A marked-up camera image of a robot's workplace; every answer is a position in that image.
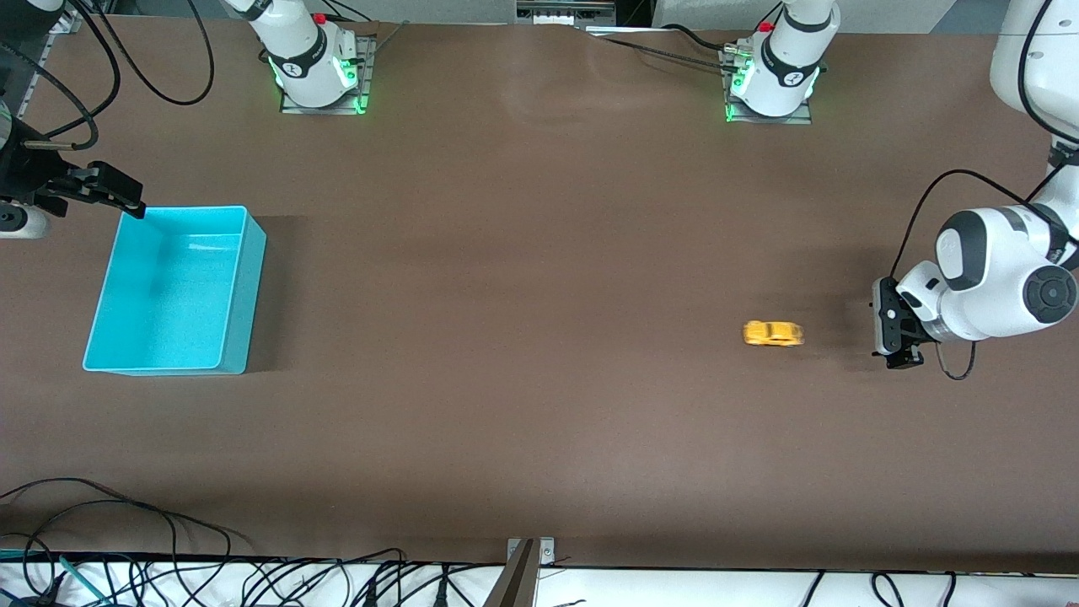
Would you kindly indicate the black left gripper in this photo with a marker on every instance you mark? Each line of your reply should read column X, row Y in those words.
column 908, row 345

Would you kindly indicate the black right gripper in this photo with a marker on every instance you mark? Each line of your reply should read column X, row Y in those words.
column 34, row 180

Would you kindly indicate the yellow toy beetle car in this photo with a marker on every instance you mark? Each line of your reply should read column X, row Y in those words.
column 773, row 334

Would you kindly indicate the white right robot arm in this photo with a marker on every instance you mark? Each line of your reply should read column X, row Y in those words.
column 303, row 51

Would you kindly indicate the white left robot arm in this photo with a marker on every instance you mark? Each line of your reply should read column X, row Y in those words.
column 995, row 278

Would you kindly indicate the turquoise plastic bin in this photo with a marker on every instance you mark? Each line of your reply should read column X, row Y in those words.
column 164, row 295

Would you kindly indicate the silver mounting plate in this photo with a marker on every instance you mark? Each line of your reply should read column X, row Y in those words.
column 546, row 552

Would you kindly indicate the white flat strip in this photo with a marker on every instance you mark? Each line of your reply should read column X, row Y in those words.
column 624, row 30

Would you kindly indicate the grey power strip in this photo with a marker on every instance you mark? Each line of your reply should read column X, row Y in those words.
column 565, row 10

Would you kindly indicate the aluminium frame profile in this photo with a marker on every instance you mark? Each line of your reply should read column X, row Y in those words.
column 40, row 59

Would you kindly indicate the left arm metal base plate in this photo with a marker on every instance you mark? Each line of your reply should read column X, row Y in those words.
column 771, row 120

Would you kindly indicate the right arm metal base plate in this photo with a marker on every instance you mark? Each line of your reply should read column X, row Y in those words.
column 367, row 80

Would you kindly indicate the grey metal camera pole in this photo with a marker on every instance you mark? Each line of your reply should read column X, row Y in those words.
column 514, row 582

